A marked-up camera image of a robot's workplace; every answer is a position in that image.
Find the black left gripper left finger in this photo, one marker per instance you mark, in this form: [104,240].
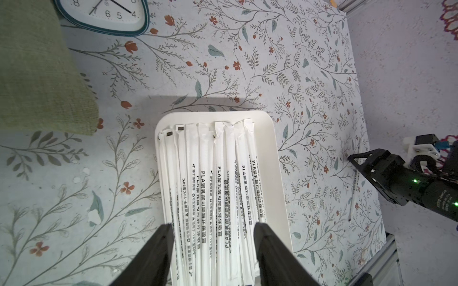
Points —
[150,267]

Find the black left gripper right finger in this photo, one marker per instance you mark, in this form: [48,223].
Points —
[278,266]

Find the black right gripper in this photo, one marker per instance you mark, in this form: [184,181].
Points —
[400,185]

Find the straw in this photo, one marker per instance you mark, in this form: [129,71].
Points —
[254,162]
[247,206]
[169,206]

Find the straw PLA label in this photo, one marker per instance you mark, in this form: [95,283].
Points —
[205,181]

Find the white plastic storage tray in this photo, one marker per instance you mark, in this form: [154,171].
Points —
[229,256]

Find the wrapped straw diagonal right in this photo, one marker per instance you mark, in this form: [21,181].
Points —
[354,188]

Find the green linen pillow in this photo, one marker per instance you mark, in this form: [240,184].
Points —
[41,88]

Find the teal alarm clock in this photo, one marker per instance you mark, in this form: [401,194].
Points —
[110,17]

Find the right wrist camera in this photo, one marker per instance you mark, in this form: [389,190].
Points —
[425,153]

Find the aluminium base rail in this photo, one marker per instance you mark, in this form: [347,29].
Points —
[383,269]

